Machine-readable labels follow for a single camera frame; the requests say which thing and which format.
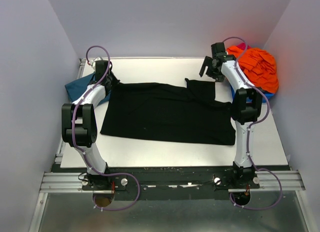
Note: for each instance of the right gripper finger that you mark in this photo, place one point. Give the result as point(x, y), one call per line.
point(213, 73)
point(207, 67)

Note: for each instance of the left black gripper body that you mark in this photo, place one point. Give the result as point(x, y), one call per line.
point(110, 78)

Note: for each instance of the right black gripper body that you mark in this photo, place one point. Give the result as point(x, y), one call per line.
point(212, 62)

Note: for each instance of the black t-shirt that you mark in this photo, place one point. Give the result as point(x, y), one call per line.
point(163, 112)

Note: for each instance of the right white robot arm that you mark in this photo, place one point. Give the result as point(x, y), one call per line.
point(247, 102)

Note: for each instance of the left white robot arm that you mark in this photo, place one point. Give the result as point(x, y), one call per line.
point(79, 127)

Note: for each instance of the pink t-shirt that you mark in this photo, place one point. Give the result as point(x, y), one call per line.
point(241, 46)

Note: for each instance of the folded teal t-shirt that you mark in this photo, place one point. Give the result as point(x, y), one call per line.
point(77, 88)

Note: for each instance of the orange t-shirt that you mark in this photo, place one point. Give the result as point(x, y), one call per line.
point(259, 67)

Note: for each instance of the blue plastic bin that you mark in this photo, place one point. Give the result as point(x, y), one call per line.
point(267, 94)

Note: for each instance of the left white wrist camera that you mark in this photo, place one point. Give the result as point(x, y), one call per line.
point(93, 62)

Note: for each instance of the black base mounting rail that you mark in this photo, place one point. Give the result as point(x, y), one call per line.
point(169, 183)

